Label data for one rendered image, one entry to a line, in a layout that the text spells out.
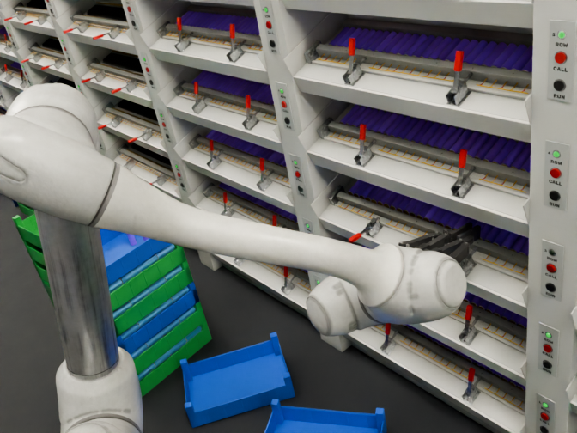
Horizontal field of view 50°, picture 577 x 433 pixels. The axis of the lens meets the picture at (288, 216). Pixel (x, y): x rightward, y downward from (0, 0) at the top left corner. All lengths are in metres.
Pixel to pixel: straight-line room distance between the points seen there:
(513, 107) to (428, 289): 0.38
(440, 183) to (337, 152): 0.30
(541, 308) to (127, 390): 0.81
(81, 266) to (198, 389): 0.89
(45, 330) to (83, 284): 1.30
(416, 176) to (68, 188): 0.75
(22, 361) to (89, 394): 1.09
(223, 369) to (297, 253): 1.10
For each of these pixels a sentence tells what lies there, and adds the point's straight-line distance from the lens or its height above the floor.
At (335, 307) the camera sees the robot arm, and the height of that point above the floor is 0.66.
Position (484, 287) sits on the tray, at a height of 0.48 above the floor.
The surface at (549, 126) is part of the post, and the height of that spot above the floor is 0.87.
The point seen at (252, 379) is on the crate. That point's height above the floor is 0.00.
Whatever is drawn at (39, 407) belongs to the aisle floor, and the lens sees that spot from 2.14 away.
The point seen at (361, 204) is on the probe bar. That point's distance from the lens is 1.57.
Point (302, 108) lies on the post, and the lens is 1.52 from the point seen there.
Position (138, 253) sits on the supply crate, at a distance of 1.79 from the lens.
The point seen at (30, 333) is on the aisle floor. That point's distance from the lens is 2.47.
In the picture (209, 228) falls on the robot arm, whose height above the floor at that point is 0.86.
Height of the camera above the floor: 1.32
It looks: 30 degrees down
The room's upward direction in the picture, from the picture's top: 12 degrees counter-clockwise
